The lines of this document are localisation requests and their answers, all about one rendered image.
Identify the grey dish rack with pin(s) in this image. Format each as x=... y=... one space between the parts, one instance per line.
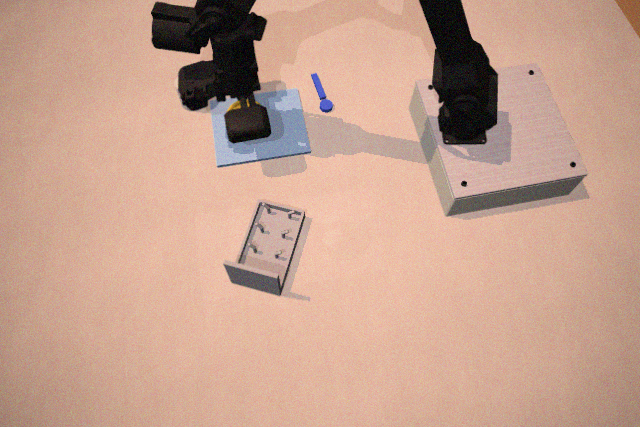
x=266 y=252

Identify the yellow round plate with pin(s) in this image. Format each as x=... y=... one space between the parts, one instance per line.
x=236 y=104

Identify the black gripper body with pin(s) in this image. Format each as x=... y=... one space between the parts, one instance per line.
x=248 y=122

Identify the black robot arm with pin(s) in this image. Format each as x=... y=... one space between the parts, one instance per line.
x=462 y=75

